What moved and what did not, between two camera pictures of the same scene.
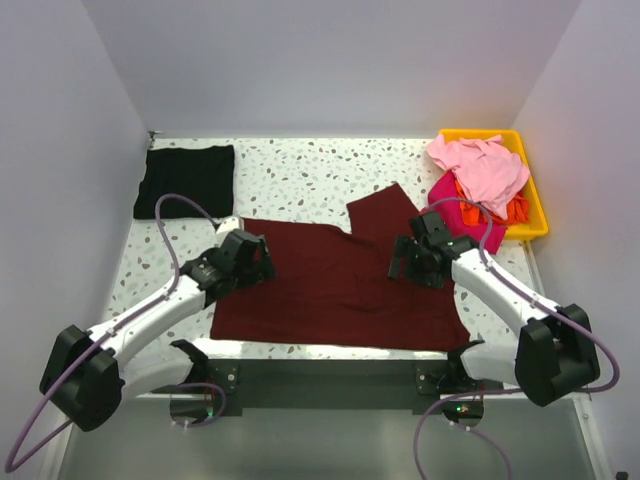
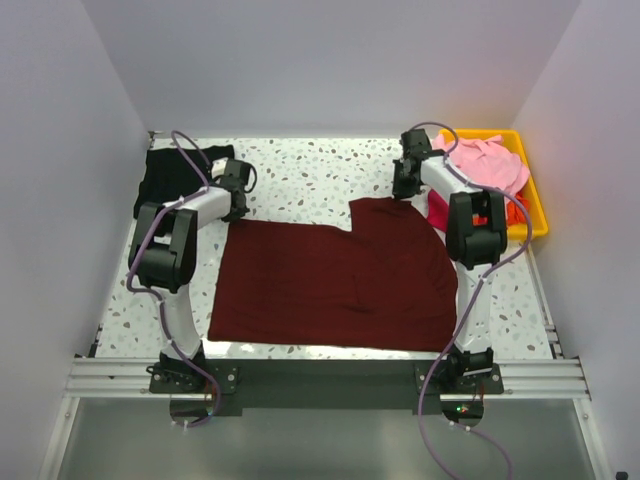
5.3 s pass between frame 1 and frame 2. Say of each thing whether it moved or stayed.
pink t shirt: stayed
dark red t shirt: stayed
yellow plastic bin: stayed
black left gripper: moved
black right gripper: moved
